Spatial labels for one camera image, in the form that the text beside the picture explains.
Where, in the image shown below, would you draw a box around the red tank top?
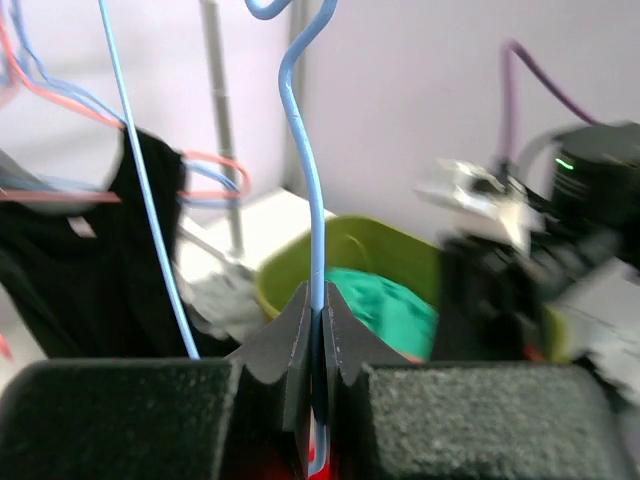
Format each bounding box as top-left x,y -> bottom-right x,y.
255,446 -> 354,480

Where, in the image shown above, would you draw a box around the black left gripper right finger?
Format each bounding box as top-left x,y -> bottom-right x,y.
322,283 -> 414,435

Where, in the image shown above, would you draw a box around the silver and white clothes rack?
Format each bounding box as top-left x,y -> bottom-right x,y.
200,0 -> 244,259

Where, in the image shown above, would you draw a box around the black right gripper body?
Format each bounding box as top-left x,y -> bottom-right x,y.
432,236 -> 550,362

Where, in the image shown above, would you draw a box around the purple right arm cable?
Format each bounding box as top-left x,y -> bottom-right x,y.
497,38 -> 601,171

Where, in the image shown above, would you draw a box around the olive green plastic basket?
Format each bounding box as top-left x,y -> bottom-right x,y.
254,214 -> 576,364

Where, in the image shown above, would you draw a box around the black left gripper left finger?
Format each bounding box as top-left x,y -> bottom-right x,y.
227,282 -> 311,475

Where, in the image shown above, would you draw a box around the black tank top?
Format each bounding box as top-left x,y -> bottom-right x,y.
0,127 -> 241,359

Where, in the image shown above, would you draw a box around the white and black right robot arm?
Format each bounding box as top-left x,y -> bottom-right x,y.
428,122 -> 639,361

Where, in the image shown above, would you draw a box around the green tank top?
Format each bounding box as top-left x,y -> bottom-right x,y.
326,268 -> 439,360

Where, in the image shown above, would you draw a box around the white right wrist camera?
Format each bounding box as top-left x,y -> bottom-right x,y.
414,159 -> 533,256

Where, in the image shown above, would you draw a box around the grey tank top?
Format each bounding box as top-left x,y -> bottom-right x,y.
177,229 -> 266,344

